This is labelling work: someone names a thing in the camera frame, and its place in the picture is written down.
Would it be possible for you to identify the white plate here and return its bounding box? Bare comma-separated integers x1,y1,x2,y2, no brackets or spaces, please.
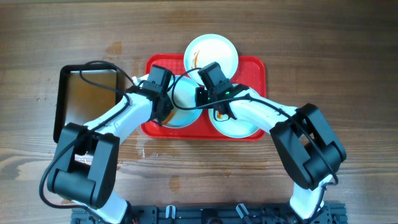
183,34,239,79
208,108,259,139
164,76,202,128

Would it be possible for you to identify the white plate top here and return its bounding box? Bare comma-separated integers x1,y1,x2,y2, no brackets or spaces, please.
183,34,239,79

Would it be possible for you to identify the orange green sponge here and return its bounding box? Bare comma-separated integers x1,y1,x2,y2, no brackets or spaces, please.
161,110,175,125

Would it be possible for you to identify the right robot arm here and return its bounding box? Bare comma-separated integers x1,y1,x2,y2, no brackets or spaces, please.
195,84,346,222

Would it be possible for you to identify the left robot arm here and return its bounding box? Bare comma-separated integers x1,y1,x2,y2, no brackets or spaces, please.
39,72,175,223

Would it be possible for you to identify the red plastic tray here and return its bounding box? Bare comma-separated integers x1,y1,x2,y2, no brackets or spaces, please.
141,53,266,141

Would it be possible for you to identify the black water tray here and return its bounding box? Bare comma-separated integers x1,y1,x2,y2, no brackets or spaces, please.
53,64,125,142

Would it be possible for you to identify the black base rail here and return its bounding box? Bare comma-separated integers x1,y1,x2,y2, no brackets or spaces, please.
70,202,348,224

